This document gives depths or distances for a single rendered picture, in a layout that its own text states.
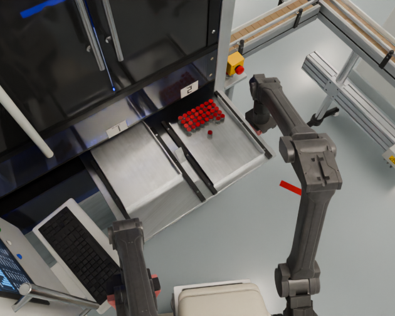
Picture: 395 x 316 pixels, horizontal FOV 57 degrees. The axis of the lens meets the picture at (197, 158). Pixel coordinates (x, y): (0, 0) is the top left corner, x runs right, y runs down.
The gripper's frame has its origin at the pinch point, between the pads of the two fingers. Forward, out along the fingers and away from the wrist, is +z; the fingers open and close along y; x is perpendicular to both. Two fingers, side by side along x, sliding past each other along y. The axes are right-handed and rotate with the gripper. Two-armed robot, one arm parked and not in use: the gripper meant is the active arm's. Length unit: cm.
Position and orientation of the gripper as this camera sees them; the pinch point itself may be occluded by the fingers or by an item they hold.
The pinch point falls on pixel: (259, 133)
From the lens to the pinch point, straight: 135.6
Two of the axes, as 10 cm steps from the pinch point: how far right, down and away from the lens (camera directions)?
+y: -5.6, -6.8, 4.7
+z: 0.8, 5.2, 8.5
